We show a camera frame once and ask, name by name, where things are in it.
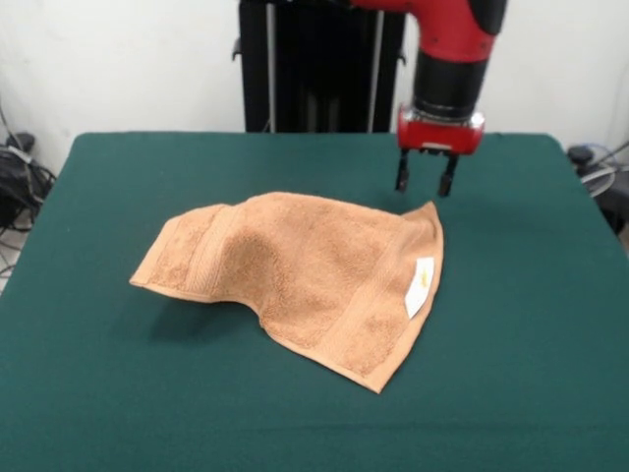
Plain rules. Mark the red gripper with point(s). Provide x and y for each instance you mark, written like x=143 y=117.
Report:
x=437 y=137

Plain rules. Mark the orange terry towel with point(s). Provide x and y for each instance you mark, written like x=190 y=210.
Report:
x=304 y=270

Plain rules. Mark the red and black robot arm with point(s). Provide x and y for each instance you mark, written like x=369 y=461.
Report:
x=452 y=49

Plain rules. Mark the dark green table cloth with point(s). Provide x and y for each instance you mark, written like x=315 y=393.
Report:
x=147 y=393

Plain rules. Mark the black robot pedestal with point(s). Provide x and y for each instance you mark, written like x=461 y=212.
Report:
x=304 y=74

